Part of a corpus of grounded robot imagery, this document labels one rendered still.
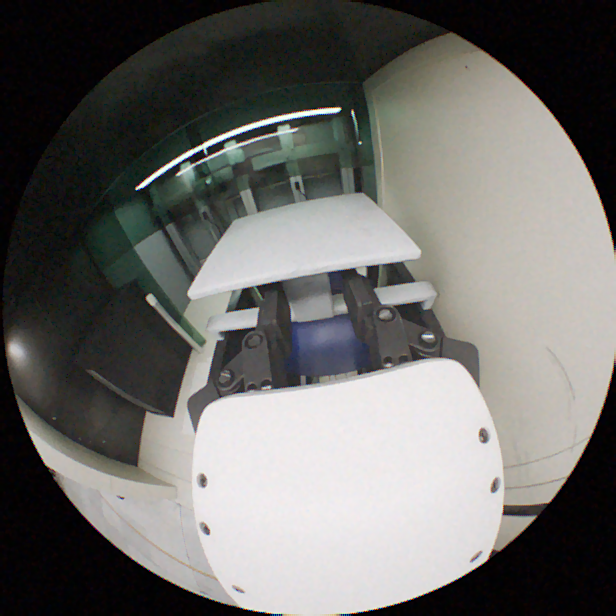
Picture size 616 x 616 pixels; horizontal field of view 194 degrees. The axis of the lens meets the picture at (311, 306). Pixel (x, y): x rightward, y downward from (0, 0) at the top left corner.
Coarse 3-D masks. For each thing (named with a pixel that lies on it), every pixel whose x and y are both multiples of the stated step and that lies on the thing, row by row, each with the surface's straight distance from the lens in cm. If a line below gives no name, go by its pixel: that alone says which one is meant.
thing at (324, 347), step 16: (320, 320) 19; (336, 320) 19; (304, 336) 21; (320, 336) 22; (336, 336) 22; (352, 336) 23; (304, 352) 25; (320, 352) 26; (336, 352) 26; (352, 352) 27; (368, 352) 28; (288, 368) 31; (304, 368) 31; (320, 368) 31; (336, 368) 32; (352, 368) 33
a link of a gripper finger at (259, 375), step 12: (252, 336) 9; (264, 336) 8; (252, 348) 8; (264, 348) 8; (252, 360) 8; (264, 360) 8; (252, 372) 7; (264, 372) 7; (276, 372) 10; (252, 384) 7; (264, 384) 7; (276, 384) 7
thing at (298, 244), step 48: (240, 240) 13; (288, 240) 10; (336, 240) 9; (384, 240) 9; (192, 288) 11; (240, 288) 9; (288, 288) 12; (384, 288) 17; (432, 288) 19; (240, 336) 23; (288, 384) 33
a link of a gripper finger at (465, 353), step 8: (440, 344) 9; (448, 344) 9; (456, 344) 9; (464, 344) 9; (472, 344) 10; (416, 352) 8; (440, 352) 9; (448, 352) 9; (456, 352) 9; (464, 352) 9; (472, 352) 9; (416, 360) 9; (456, 360) 9; (464, 360) 9; (472, 360) 9; (472, 368) 9; (472, 376) 9
